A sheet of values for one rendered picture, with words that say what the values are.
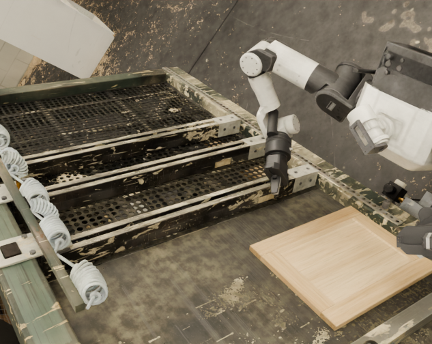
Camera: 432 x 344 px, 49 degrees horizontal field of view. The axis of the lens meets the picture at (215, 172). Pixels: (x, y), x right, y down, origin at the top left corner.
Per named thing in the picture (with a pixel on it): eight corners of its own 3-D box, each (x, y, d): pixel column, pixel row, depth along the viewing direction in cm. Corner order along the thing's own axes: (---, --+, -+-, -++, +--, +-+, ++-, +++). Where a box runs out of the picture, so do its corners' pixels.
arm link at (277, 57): (245, 39, 144) (308, 74, 139) (265, 24, 153) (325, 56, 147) (236, 69, 153) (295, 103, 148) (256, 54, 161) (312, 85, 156)
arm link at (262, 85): (254, 109, 160) (231, 56, 153) (267, 95, 167) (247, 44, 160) (280, 104, 153) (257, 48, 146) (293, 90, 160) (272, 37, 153)
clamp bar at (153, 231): (318, 188, 188) (332, 134, 176) (5, 296, 125) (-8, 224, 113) (301, 175, 195) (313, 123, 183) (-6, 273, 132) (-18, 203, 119)
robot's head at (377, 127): (379, 104, 126) (359, 104, 121) (399, 135, 123) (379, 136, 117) (362, 119, 131) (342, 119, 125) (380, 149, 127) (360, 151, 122)
